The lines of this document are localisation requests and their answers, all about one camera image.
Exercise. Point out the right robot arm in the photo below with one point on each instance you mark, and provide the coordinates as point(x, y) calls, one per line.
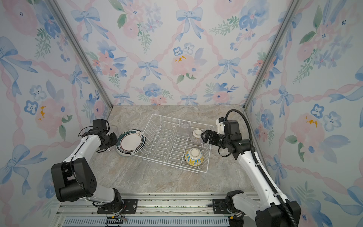
point(273, 209)

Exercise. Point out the white wire dish rack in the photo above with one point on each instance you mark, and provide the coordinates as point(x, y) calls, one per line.
point(166, 143)

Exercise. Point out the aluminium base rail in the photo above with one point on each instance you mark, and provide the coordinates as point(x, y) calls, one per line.
point(154, 210)

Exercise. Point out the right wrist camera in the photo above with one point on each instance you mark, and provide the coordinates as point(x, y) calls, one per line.
point(220, 126)

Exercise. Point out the left corner aluminium profile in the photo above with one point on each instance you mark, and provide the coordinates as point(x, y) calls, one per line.
point(65, 26)

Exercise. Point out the yellow blue patterned bowl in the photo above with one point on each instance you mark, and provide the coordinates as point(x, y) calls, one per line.
point(194, 157)

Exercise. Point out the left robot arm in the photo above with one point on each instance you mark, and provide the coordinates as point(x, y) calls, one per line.
point(74, 179)

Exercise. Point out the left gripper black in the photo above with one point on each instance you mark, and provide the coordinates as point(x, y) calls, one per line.
point(115, 140)

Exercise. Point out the corner aluminium profile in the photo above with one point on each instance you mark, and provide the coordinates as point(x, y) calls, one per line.
point(65, 26)
point(290, 13)

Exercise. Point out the right corner aluminium profile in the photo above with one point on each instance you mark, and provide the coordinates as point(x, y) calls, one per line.
point(290, 13)

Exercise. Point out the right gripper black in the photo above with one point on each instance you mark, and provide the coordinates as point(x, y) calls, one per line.
point(209, 133)

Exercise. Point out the clear glass back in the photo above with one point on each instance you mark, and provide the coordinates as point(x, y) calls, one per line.
point(184, 125)

